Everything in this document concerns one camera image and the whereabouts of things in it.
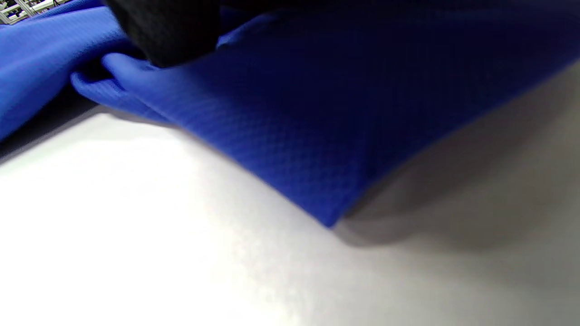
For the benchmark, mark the person's right hand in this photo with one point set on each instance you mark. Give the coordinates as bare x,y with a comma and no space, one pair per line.
167,31

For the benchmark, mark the blue t-shirt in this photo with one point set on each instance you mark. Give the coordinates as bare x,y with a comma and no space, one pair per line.
317,113

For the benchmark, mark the aluminium frame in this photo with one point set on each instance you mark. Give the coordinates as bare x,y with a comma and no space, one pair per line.
27,9

